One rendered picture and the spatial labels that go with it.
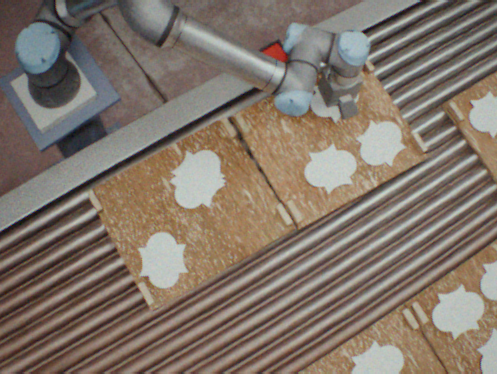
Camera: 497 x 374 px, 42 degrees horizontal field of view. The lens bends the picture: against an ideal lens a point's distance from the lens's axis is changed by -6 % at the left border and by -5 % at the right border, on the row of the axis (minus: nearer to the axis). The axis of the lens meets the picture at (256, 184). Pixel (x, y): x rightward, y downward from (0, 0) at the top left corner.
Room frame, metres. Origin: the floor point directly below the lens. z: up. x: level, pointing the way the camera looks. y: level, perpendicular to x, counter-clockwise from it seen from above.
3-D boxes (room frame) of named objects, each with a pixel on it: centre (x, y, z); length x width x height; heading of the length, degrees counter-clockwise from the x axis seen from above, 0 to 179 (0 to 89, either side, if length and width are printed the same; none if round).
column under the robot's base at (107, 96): (0.74, 0.60, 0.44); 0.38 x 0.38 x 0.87; 45
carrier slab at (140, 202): (0.44, 0.16, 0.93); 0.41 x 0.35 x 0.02; 130
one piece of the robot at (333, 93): (0.77, -0.18, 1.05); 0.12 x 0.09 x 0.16; 31
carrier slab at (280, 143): (0.70, -0.17, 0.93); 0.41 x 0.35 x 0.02; 128
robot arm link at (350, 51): (0.80, -0.16, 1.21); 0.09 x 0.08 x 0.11; 84
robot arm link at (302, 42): (0.79, -0.06, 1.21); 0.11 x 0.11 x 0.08; 84
